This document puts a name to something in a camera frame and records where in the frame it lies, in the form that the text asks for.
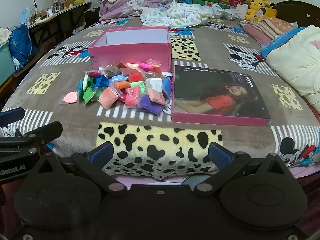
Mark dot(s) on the light blue bag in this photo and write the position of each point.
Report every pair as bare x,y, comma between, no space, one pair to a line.
25,15

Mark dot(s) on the white plush toy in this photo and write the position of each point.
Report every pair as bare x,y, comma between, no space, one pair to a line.
240,11

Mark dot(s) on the green storage bin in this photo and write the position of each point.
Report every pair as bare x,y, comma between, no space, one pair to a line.
6,60

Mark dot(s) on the blue printed bag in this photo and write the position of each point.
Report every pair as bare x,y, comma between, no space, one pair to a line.
21,45

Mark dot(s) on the white cloth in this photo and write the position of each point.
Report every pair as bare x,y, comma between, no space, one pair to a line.
3,36

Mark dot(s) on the yellow plush toy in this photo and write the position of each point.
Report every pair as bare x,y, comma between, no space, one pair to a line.
260,7

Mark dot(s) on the purple floral quilt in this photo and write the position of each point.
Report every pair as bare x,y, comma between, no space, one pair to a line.
135,0

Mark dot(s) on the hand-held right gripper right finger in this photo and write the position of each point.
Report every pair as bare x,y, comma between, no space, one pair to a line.
220,155

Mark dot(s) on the pink cardboard box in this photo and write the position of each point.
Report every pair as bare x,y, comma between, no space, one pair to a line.
130,55

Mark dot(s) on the black stand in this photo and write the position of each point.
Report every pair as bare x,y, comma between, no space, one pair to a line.
33,0

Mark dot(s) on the dark cloth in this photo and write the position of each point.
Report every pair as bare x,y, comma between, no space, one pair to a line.
90,15

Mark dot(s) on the pink portrait-print box lid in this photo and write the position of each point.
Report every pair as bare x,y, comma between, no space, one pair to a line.
212,92

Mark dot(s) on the dark wooden headboard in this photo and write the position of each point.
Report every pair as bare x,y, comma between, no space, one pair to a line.
295,12

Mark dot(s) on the cream quilt with blue trim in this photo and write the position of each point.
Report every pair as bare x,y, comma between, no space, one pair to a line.
297,55

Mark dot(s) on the white leaf-print quilt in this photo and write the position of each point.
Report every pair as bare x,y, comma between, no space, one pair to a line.
180,12

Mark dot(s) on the brown dotted blanket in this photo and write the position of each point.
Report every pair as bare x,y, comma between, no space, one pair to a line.
270,26

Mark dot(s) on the yellow boxes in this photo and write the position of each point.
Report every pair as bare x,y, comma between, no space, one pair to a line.
80,2

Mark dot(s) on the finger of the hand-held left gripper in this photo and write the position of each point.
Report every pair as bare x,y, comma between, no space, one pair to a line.
42,131
11,116

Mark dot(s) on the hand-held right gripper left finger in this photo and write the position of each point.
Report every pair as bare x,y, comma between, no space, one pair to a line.
102,155

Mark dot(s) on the dark desk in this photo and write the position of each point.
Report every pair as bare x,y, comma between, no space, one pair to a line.
62,17

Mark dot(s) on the pile of colourful clay bags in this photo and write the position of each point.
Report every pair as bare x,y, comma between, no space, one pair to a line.
132,97

